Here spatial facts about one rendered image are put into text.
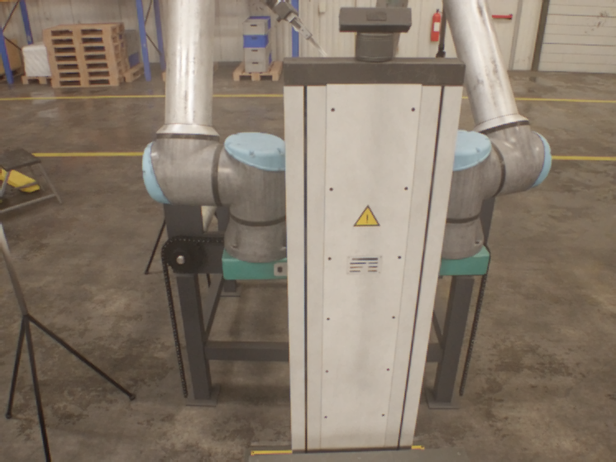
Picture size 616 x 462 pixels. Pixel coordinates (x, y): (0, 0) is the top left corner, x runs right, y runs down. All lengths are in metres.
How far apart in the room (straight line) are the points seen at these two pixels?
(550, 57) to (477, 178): 10.75
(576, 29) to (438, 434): 10.32
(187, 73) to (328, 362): 0.77
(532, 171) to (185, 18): 0.90
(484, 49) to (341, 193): 0.57
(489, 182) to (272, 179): 0.51
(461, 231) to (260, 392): 1.72
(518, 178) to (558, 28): 10.62
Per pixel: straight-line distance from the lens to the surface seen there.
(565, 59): 12.09
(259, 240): 1.22
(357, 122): 1.02
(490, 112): 1.38
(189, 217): 2.15
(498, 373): 3.00
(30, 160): 4.96
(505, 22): 11.51
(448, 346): 2.50
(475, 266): 1.34
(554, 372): 3.12
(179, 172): 1.21
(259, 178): 1.16
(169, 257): 2.21
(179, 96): 1.25
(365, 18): 1.00
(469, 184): 1.24
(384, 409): 1.46
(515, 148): 1.34
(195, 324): 2.42
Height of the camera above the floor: 1.95
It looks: 28 degrees down
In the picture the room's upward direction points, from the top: straight up
